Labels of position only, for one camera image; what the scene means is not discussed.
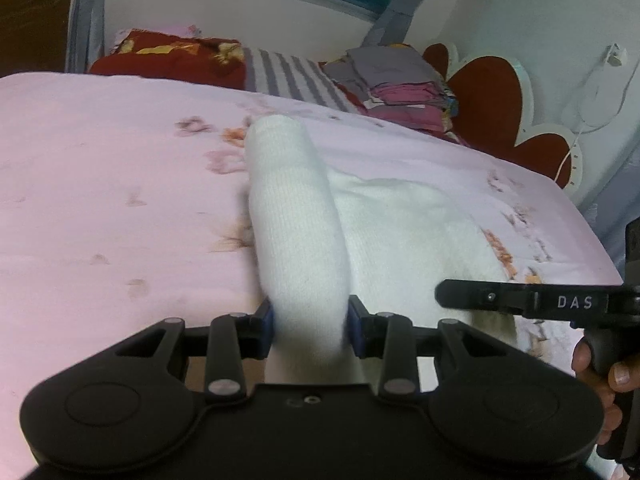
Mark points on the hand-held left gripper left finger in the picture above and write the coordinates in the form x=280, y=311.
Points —
x=268, y=325

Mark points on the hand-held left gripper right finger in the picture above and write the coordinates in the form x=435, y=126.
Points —
x=354, y=327

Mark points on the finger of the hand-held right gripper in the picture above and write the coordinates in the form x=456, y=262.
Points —
x=480, y=297

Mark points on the white knitted garment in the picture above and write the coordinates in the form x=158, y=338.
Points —
x=300, y=230

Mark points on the stack of folded clothes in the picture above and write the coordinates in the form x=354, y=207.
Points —
x=395, y=90

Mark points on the person's right hand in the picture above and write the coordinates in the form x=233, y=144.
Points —
x=587, y=360

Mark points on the red flower-shaped headboard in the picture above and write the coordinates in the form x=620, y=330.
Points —
x=492, y=105

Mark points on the pink floral bedsheet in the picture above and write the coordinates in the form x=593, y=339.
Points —
x=100, y=170

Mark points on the grey striped pillow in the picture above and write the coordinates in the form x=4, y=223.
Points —
x=290, y=77

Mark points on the red patterned pillow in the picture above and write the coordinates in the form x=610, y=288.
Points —
x=170, y=62

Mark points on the grey curtain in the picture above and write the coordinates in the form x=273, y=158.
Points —
x=400, y=15
x=92, y=15

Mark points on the brown wooden wardrobe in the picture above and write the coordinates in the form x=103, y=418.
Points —
x=35, y=15

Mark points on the white wall charger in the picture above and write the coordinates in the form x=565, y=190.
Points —
x=615, y=54

